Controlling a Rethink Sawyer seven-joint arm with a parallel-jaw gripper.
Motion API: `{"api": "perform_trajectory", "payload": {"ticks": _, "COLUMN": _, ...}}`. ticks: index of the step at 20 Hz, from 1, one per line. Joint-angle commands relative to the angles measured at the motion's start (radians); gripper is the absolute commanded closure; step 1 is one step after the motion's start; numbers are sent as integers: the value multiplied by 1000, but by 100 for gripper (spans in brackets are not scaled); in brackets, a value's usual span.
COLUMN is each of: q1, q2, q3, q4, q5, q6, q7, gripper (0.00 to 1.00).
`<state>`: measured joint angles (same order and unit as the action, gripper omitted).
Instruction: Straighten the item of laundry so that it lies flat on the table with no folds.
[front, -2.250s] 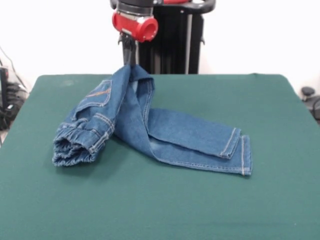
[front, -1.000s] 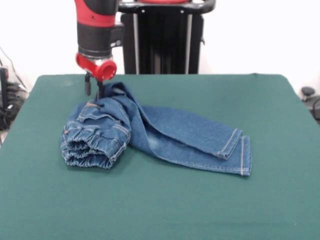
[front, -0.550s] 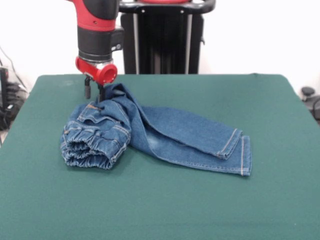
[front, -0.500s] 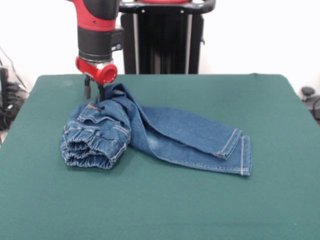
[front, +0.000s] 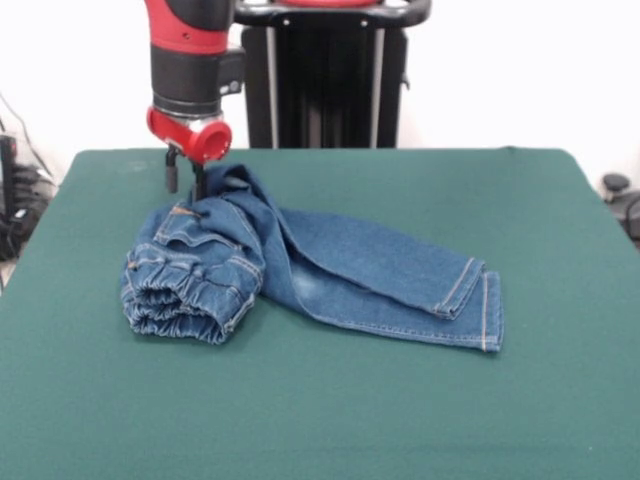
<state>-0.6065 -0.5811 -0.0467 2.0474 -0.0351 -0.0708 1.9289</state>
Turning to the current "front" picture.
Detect dark green table cloth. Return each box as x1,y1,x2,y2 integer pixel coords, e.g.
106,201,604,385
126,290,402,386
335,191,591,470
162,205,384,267
0,146,640,480

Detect thin grey cable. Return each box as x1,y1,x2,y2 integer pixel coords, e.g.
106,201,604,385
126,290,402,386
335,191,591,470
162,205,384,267
0,92,54,181

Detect black cable bundle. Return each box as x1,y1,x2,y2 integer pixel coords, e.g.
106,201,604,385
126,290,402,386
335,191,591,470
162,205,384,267
0,164,57,261

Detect black office chair base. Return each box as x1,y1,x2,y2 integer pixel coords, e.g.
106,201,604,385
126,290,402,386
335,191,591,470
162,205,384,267
602,172,640,251

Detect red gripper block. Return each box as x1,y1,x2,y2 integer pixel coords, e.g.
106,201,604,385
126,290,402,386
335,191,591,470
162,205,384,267
145,106,234,201

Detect blue denim jeans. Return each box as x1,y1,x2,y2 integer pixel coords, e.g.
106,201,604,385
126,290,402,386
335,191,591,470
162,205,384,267
119,163,507,356

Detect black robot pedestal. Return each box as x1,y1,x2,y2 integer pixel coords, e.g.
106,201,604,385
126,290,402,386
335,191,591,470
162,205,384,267
232,0,432,150

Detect black vertical device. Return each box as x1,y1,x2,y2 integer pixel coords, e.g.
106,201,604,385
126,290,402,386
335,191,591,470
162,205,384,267
0,133,20,221

